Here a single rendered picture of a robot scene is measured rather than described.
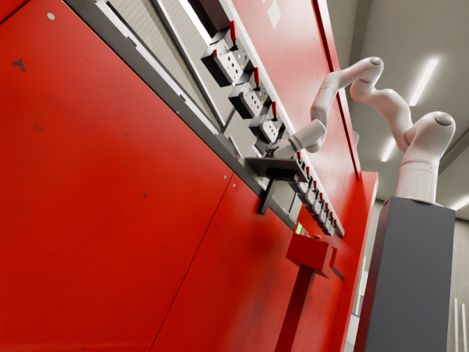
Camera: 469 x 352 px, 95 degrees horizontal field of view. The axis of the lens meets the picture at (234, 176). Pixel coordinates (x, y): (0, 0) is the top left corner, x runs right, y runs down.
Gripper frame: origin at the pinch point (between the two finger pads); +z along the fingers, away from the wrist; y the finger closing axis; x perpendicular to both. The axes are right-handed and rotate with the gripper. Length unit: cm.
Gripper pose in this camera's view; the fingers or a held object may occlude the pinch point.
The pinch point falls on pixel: (265, 164)
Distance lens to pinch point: 107.4
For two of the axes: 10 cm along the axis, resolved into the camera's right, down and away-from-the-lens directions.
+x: 3.2, 6.5, -6.9
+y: -4.9, -5.0, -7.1
